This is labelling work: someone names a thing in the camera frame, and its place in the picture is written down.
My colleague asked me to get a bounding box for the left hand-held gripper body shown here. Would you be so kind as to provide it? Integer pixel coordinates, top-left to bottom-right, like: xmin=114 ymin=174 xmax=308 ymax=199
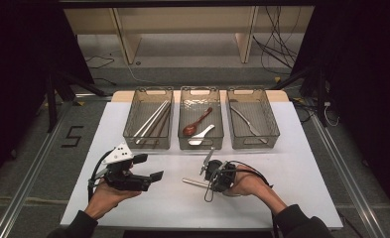
xmin=101 ymin=142 xmax=152 ymax=192

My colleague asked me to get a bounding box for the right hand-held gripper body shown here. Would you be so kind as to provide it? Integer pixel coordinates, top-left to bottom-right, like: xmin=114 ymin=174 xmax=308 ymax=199
xmin=199 ymin=147 xmax=238 ymax=192

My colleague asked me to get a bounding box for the white ceramic spoon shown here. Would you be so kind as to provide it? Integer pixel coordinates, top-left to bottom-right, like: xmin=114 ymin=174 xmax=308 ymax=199
xmin=188 ymin=124 xmax=216 ymax=147

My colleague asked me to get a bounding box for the white chopstick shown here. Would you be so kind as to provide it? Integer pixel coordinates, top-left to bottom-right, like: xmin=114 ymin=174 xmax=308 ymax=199
xmin=135 ymin=101 xmax=172 ymax=145
xmin=133 ymin=99 xmax=171 ymax=138

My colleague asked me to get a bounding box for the clear grey plastic bin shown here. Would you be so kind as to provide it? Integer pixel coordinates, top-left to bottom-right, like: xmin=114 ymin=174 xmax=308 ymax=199
xmin=177 ymin=85 xmax=225 ymax=151
xmin=122 ymin=86 xmax=175 ymax=151
xmin=226 ymin=86 xmax=281 ymax=150

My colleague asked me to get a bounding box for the brown wooden spoon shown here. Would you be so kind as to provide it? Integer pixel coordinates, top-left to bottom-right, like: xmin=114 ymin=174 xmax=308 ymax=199
xmin=182 ymin=106 xmax=213 ymax=137

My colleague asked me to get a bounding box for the person's right hand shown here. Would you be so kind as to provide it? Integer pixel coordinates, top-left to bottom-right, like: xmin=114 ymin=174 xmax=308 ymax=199
xmin=226 ymin=164 xmax=274 ymax=200

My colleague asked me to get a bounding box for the person's left hand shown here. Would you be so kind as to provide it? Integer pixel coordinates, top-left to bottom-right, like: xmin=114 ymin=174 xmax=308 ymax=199
xmin=83 ymin=182 xmax=143 ymax=221

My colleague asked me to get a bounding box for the white table sheet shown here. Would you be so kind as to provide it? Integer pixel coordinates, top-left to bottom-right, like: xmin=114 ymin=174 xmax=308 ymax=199
xmin=60 ymin=100 xmax=344 ymax=231

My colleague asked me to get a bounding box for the black metal stand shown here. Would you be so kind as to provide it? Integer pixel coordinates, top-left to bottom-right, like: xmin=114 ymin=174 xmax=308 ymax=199
xmin=271 ymin=65 xmax=329 ymax=128
xmin=45 ymin=68 xmax=107 ymax=133

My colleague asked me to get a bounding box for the black curtain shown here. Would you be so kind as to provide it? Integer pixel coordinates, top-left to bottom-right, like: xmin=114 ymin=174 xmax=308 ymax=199
xmin=0 ymin=0 xmax=95 ymax=189
xmin=291 ymin=0 xmax=390 ymax=212

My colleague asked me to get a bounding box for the light wooden desk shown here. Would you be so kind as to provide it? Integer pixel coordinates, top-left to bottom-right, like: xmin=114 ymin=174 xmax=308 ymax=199
xmin=63 ymin=6 xmax=316 ymax=65

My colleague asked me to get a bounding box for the right hand-held gripper cable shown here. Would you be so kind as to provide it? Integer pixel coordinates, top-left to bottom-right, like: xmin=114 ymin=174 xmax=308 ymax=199
xmin=203 ymin=160 xmax=280 ymax=238

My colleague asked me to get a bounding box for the white floor cable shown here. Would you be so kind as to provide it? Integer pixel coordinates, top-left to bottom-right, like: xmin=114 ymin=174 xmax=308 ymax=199
xmin=126 ymin=62 xmax=157 ymax=85

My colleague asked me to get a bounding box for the aluminium floor rail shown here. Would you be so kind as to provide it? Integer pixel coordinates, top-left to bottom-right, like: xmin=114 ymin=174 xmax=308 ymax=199
xmin=310 ymin=113 xmax=387 ymax=238
xmin=0 ymin=102 xmax=74 ymax=238

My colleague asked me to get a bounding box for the thin black floor cable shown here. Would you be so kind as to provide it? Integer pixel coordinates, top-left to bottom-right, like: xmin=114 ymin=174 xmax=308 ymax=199
xmin=84 ymin=54 xmax=117 ymax=87

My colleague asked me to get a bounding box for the bundle of black floor cables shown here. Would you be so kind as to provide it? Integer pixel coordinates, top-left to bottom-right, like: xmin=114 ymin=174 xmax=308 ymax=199
xmin=251 ymin=6 xmax=300 ymax=75

